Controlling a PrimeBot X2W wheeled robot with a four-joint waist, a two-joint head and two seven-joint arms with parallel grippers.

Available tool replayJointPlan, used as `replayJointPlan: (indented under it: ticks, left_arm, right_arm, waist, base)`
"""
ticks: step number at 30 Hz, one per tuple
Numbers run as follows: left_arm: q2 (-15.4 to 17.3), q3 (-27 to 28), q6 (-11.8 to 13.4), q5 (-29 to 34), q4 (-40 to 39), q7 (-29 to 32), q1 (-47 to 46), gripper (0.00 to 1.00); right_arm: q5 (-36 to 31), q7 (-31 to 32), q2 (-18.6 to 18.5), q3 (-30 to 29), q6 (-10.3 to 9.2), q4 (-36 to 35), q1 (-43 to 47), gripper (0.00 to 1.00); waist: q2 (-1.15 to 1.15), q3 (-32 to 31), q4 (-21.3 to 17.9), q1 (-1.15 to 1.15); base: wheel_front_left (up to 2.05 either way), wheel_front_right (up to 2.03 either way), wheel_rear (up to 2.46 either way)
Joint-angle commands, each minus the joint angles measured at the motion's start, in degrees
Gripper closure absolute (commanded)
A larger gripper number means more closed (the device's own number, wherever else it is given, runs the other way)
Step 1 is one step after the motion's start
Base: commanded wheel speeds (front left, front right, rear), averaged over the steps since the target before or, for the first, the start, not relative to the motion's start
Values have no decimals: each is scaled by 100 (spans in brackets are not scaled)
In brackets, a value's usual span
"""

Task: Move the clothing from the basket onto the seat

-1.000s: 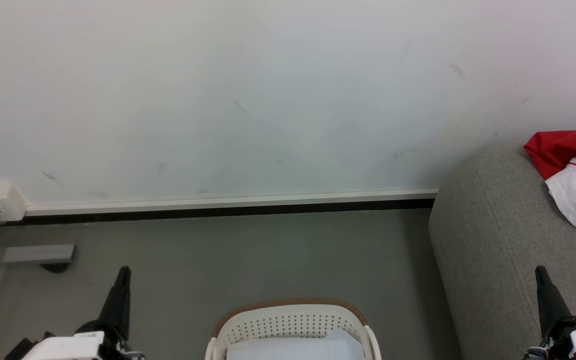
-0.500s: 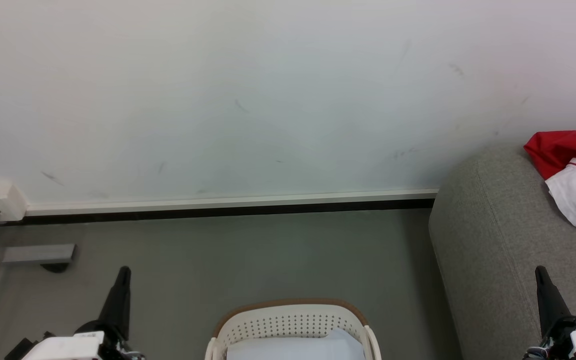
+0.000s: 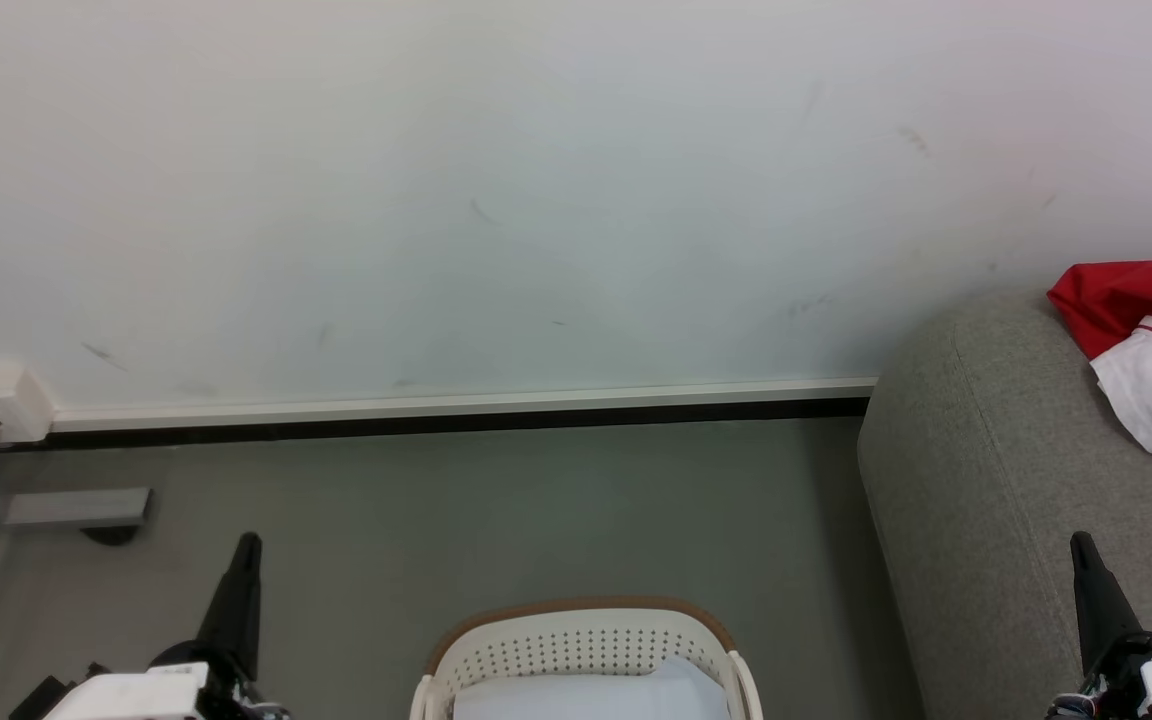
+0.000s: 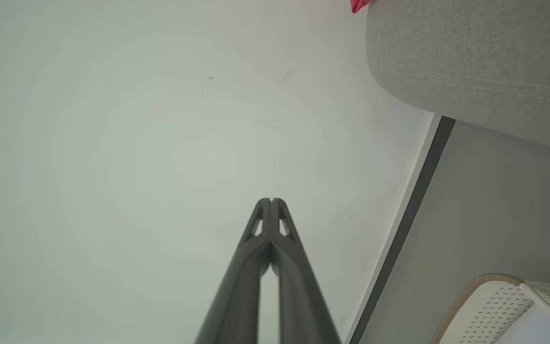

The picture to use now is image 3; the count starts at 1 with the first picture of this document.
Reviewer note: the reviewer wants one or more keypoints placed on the white perforated laundry basket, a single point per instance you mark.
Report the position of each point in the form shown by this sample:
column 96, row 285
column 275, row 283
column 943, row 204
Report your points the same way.
column 586, row 635

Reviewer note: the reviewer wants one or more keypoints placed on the grey fabric sofa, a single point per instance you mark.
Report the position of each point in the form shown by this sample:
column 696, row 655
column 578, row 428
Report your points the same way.
column 1006, row 520

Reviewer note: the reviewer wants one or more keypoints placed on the pale blue clothing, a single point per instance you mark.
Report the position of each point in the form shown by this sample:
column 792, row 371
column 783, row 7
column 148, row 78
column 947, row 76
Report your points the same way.
column 586, row 695

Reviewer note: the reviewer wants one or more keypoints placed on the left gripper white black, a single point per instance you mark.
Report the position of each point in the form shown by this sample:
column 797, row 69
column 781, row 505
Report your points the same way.
column 136, row 692

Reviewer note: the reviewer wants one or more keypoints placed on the black round frame foot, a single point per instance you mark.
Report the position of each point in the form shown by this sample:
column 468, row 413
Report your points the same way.
column 111, row 535

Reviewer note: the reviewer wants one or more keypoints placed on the white and black baseboard strip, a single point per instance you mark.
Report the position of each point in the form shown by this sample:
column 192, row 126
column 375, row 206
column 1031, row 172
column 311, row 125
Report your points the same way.
column 466, row 413

